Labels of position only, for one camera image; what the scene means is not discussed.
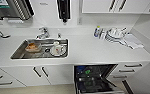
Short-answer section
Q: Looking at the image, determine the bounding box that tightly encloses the black wall soap dispenser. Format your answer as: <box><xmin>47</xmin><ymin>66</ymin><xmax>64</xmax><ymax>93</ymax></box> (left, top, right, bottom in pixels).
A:
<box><xmin>56</xmin><ymin>0</ymin><xmax>72</xmax><ymax>24</ymax></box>

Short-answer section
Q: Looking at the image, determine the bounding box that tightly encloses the small white wall label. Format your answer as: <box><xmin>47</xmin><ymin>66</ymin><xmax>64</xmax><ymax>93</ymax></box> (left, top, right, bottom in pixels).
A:
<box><xmin>39</xmin><ymin>2</ymin><xmax>49</xmax><ymax>6</ymax></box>

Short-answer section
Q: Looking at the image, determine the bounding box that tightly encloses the bowl with orange food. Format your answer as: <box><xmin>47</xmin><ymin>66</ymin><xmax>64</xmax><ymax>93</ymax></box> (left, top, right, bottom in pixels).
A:
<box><xmin>24</xmin><ymin>42</ymin><xmax>41</xmax><ymax>54</ymax></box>

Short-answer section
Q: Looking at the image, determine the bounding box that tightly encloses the chrome sink faucet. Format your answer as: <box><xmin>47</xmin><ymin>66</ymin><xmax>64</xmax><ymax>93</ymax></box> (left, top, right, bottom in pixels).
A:
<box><xmin>35</xmin><ymin>26</ymin><xmax>51</xmax><ymax>40</ymax></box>

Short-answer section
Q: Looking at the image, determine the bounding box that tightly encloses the white wide drawer unit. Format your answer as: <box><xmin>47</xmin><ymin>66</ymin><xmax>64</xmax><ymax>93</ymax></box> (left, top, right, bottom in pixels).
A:
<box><xmin>0</xmin><ymin>66</ymin><xmax>26</xmax><ymax>90</ymax></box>

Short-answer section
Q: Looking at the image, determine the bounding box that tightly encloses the white mug with print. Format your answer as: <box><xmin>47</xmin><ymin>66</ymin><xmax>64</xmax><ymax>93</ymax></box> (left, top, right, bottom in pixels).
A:
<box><xmin>50</xmin><ymin>40</ymin><xmax>68</xmax><ymax>57</ymax></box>

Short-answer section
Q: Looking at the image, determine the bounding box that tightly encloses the stack of white bowls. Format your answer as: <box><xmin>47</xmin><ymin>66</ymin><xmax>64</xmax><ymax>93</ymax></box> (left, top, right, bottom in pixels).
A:
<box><xmin>105</xmin><ymin>26</ymin><xmax>129</xmax><ymax>44</ymax></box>

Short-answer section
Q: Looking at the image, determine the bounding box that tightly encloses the white two-door sink cabinet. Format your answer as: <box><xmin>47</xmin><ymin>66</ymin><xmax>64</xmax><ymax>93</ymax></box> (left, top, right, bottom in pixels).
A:
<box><xmin>0</xmin><ymin>64</ymin><xmax>75</xmax><ymax>89</ymax></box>

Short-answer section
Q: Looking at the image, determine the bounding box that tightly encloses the stainless steel dishwasher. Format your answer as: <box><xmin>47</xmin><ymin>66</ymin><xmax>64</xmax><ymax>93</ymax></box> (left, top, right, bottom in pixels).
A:
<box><xmin>73</xmin><ymin>63</ymin><xmax>136</xmax><ymax>94</ymax></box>

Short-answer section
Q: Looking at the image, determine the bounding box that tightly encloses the grey paper towel dispenser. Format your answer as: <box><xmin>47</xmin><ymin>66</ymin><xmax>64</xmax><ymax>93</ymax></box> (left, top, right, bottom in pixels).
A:
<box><xmin>0</xmin><ymin>0</ymin><xmax>36</xmax><ymax>21</ymax></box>

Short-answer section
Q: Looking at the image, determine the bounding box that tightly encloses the small white bottle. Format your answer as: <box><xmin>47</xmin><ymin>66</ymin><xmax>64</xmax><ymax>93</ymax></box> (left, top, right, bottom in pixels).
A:
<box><xmin>99</xmin><ymin>28</ymin><xmax>106</xmax><ymax>40</ymax></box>

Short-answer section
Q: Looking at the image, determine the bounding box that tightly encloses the white narrow three-drawer unit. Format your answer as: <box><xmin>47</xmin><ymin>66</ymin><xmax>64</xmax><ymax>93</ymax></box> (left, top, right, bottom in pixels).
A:
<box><xmin>108</xmin><ymin>61</ymin><xmax>144</xmax><ymax>85</ymax></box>

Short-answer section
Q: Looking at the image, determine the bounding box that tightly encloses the small chrome counter knob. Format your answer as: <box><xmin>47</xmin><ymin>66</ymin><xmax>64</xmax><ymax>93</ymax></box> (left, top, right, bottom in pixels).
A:
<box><xmin>57</xmin><ymin>31</ymin><xmax>63</xmax><ymax>39</ymax></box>

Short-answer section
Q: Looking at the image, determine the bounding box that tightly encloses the white three-door wall cabinet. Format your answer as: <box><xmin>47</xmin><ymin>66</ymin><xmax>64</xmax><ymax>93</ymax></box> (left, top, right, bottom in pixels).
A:
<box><xmin>80</xmin><ymin>0</ymin><xmax>150</xmax><ymax>15</ymax></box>

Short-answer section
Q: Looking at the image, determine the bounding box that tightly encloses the stainless steel sink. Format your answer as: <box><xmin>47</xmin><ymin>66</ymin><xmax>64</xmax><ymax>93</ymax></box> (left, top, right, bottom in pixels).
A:
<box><xmin>9</xmin><ymin>37</ymin><xmax>70</xmax><ymax>61</ymax></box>

